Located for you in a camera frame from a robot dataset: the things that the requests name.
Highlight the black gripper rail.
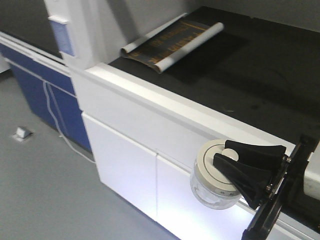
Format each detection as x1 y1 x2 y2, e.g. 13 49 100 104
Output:
213 135 320 240

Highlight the glass jar with white lid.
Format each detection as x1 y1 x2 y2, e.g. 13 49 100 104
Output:
190 139 242 210

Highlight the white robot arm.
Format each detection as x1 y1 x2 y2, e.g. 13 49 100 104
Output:
212 135 320 240

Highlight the rolled black poster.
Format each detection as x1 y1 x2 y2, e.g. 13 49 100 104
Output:
120 13 224 74

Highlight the white floor socket box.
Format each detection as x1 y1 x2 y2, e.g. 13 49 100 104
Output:
12 126 33 143

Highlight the blue lab cabinet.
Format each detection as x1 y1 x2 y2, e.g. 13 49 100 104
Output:
0 0 91 151

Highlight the white cable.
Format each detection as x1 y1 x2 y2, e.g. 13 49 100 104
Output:
42 81 97 165

